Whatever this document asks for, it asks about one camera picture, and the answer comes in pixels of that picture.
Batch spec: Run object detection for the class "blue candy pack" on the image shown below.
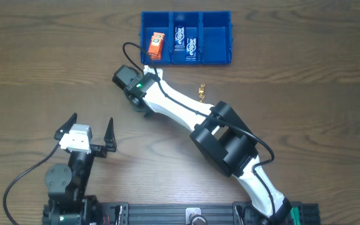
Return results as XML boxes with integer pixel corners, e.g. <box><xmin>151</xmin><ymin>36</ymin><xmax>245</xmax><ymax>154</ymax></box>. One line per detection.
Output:
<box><xmin>185</xmin><ymin>36</ymin><xmax>199</xmax><ymax>61</ymax></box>
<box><xmin>174</xmin><ymin>26</ymin><xmax>186</xmax><ymax>51</ymax></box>

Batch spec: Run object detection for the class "mounting rail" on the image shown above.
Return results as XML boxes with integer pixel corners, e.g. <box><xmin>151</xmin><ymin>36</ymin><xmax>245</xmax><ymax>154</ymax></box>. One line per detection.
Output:
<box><xmin>42</xmin><ymin>201</ymin><xmax>321</xmax><ymax>225</ymax></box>

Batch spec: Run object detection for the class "black cable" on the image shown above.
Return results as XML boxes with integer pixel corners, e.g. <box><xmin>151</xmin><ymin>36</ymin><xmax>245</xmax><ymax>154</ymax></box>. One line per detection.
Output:
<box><xmin>122</xmin><ymin>41</ymin><xmax>276</xmax><ymax>176</ymax></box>
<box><xmin>2</xmin><ymin>142</ymin><xmax>61</xmax><ymax>225</ymax></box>

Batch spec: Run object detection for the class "blue tray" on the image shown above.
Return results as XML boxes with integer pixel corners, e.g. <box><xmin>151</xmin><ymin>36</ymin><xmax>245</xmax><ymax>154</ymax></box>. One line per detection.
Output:
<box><xmin>140</xmin><ymin>11</ymin><xmax>233</xmax><ymax>66</ymax></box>

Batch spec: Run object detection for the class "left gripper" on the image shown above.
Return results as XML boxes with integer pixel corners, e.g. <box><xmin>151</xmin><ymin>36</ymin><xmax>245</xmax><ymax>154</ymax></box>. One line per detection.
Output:
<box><xmin>54</xmin><ymin>112</ymin><xmax>118</xmax><ymax>158</ymax></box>

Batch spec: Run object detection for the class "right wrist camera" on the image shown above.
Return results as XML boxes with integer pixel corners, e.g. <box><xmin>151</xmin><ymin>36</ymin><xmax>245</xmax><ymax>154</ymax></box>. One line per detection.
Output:
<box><xmin>142</xmin><ymin>64</ymin><xmax>164</xmax><ymax>79</ymax></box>

